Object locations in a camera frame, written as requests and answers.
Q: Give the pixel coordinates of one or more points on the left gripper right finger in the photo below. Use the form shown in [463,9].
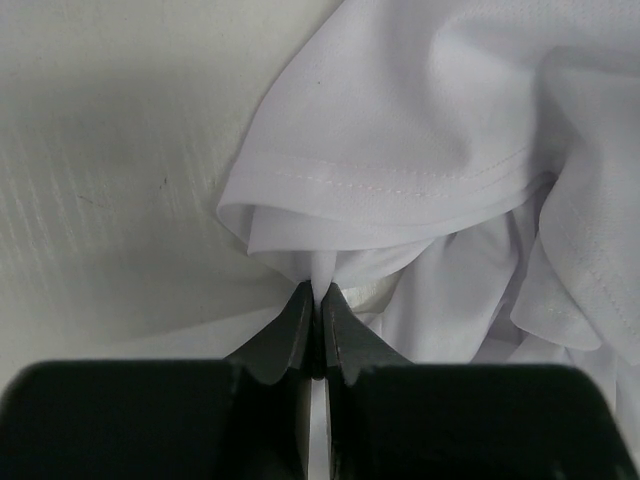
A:
[390,418]

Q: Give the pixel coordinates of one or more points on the white t-shirt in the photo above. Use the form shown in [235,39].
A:
[478,162]

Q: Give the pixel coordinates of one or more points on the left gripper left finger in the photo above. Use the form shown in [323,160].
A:
[245,416]

